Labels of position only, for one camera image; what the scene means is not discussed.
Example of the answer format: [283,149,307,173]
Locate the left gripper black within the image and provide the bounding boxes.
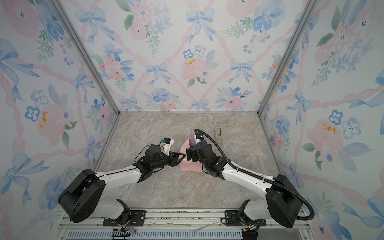
[151,151,186,172]

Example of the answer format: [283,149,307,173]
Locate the purple pink wrapping paper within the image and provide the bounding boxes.
[179,137,203,173]

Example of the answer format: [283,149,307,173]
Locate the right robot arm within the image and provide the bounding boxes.
[186,141,303,228]

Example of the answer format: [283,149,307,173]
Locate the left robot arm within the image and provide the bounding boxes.
[58,144,186,226]

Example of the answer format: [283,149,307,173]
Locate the grey tape dispenser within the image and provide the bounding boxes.
[215,127,224,144]

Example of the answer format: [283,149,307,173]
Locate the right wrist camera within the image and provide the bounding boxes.
[194,132,205,146]

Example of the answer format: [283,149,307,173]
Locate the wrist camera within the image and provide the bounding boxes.
[194,132,205,146]
[160,138,174,156]

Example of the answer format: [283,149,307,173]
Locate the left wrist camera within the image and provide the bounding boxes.
[160,138,174,156]

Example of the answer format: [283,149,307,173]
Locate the aluminium frame rail front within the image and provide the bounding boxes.
[60,208,309,229]

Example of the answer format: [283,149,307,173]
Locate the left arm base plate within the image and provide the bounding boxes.
[103,210,147,227]

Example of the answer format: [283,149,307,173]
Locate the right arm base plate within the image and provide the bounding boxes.
[221,210,267,227]

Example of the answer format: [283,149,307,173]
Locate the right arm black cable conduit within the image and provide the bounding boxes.
[194,128,316,222]

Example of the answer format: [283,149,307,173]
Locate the vented cable duct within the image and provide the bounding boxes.
[62,229,243,240]

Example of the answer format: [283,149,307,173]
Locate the left aluminium corner post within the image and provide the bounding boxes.
[48,0,120,116]

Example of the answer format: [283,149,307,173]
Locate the aluminium corner post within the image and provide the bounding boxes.
[257,0,318,118]
[48,0,120,116]

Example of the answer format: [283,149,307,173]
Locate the right aluminium corner post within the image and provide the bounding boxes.
[257,0,318,118]

